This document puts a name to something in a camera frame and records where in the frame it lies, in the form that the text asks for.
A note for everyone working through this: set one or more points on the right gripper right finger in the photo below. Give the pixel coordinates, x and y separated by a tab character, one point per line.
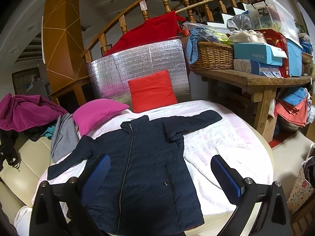
273	216

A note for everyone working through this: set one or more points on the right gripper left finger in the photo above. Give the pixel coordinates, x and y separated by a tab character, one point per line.
60	209

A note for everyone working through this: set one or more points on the navy blue puffer jacket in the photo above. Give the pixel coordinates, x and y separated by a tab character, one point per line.
148	186

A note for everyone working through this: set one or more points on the floral gift bag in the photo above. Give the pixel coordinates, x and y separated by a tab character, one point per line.
303	187

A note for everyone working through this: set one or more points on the cream leather sofa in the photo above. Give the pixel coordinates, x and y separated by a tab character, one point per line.
35	158

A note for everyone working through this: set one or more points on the black garment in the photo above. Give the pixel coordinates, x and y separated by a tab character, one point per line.
8	151

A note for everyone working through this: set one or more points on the grey garment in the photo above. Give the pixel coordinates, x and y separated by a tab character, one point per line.
65	137

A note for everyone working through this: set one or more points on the teal garment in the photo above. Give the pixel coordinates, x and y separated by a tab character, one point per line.
49	132

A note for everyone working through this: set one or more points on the white pink blanket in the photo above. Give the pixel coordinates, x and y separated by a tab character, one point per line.
230	138

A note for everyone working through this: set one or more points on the magenta fleece garment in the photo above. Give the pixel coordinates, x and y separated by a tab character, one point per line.
22	112

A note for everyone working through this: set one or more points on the folded coral blue towels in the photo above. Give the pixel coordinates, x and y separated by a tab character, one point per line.
292	106

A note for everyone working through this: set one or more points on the magenta pillow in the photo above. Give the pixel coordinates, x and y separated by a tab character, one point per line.
90	115

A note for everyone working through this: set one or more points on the orange wooden pillar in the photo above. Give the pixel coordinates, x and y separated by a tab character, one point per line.
62	47

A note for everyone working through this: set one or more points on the silver foil insulation board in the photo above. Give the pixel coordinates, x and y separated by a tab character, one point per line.
109	75

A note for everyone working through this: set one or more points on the white patterned box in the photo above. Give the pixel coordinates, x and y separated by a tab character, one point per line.
257	68

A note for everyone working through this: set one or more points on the red cushion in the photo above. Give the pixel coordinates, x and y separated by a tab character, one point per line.
151	92

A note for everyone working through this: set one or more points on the light blue shoe box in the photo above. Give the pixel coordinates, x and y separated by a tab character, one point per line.
260	52

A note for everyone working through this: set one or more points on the wicker basket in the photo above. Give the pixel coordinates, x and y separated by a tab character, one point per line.
213	56

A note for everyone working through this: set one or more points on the red gift box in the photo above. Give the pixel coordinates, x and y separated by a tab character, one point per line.
278	40

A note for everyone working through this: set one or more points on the blue cloth in basket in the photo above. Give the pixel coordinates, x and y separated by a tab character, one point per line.
198	34

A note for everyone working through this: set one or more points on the clear plastic storage bin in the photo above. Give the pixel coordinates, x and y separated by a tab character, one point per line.
270	14

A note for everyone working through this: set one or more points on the red garment on railing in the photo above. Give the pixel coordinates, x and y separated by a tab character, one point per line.
153	30

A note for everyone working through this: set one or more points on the wooden stair railing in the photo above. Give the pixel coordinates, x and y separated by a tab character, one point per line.
105	21

